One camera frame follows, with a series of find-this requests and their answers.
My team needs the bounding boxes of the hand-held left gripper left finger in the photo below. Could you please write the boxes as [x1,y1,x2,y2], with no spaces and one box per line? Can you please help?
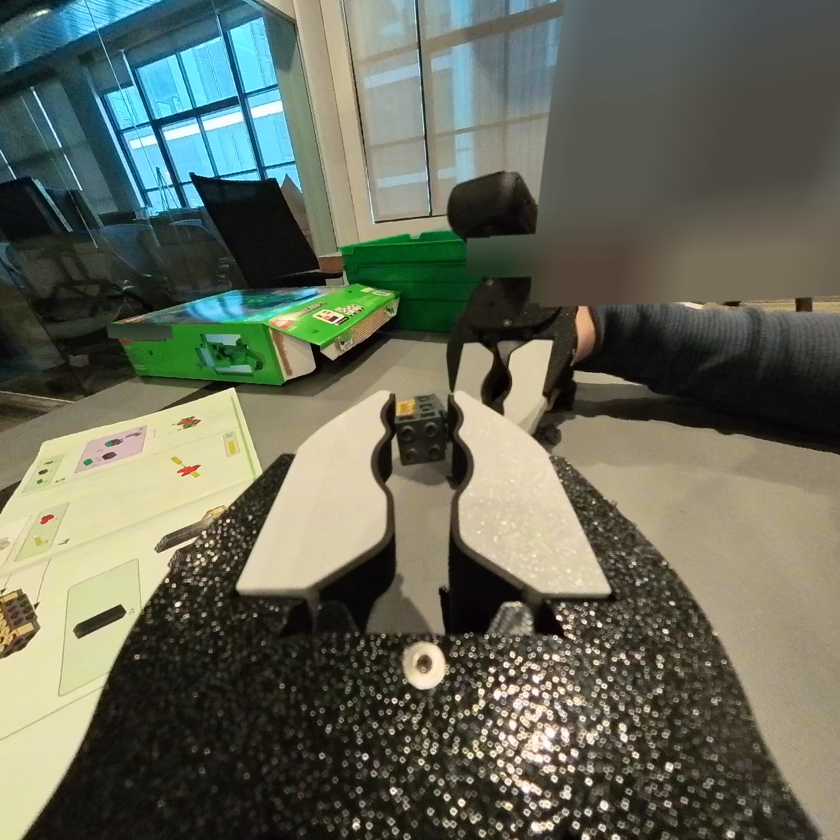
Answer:
[235,390,399,614]

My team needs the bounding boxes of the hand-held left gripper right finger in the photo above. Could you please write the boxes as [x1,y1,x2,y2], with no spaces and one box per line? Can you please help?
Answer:
[448,390,614,613]

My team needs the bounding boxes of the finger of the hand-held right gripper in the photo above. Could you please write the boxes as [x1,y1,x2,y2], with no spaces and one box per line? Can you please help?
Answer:
[502,335,557,429]
[481,344,516,405]

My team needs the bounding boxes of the black brick assembly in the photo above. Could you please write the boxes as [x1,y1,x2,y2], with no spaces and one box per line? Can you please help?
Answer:
[394,392,452,468]

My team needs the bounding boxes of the person's right forearm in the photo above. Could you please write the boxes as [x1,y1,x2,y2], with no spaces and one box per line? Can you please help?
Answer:
[577,303,840,455]

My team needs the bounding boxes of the grey desk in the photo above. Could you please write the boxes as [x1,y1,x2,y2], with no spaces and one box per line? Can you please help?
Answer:
[0,327,840,840]

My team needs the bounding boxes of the person's right hand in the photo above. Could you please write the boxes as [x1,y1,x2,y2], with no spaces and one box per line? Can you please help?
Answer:
[576,306,602,364]

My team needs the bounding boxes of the window with blinds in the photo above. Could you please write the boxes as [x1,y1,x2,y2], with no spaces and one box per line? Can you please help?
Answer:
[341,0,565,225]

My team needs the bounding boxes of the green plastic crates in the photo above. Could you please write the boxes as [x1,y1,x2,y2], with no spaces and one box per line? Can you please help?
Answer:
[339,229,488,333]

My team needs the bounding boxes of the green toy set box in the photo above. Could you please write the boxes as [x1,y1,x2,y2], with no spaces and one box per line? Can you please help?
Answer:
[108,283,402,387]

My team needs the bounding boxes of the building instruction booklet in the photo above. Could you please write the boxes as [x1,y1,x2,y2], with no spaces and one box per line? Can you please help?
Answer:
[0,387,264,744]

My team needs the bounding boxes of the black office chair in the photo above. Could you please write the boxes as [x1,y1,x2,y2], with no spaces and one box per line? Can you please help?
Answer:
[188,172,345,291]

